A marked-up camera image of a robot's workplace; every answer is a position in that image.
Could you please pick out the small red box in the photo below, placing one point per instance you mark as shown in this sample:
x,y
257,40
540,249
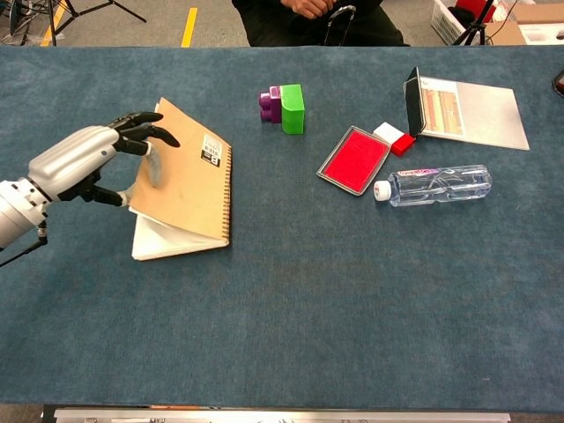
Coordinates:
x,y
403,144

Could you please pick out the large cardboard box white side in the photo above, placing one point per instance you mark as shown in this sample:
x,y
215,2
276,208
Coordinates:
x,y
542,13

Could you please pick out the blue-grey table cloth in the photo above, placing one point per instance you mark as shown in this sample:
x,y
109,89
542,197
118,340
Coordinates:
x,y
282,308

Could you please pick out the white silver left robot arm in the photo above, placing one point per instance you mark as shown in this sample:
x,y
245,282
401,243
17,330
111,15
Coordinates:
x,y
17,207

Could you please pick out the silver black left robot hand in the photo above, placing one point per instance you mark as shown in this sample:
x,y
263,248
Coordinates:
x,y
70,154

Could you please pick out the clear plastic water bottle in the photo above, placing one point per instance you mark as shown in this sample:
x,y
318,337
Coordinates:
x,y
440,185

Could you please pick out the tan spiral notebook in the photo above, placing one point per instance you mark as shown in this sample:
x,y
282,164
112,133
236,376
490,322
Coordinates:
x,y
194,194

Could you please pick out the aluminium rail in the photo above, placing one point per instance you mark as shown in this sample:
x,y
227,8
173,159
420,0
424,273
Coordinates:
x,y
282,416

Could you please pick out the small white box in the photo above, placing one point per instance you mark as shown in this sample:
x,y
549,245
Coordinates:
x,y
388,131

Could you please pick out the green toy building block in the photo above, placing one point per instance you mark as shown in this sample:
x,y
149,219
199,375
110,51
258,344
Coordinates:
x,y
293,114

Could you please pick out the dark object at table edge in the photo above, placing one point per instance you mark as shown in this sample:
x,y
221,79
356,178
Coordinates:
x,y
560,86

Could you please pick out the small brown cardboard box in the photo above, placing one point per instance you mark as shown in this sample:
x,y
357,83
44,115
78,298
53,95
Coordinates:
x,y
506,33

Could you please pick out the white plastic basket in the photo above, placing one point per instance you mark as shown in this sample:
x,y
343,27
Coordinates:
x,y
445,22

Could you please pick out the purple toy building block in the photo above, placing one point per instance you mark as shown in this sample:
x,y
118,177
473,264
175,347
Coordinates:
x,y
269,108

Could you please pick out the black tripod stand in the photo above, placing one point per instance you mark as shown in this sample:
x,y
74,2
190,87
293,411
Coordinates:
x,y
52,26

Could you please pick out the seated person in black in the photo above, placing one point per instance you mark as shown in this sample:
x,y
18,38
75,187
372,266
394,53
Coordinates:
x,y
282,26

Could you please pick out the red ink pad tray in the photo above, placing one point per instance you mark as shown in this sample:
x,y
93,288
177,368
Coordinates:
x,y
354,161

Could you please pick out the black camera tripod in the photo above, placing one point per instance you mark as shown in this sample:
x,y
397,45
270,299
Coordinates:
x,y
473,28

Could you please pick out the red box in basket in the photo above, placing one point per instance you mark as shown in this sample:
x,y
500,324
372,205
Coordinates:
x,y
471,6

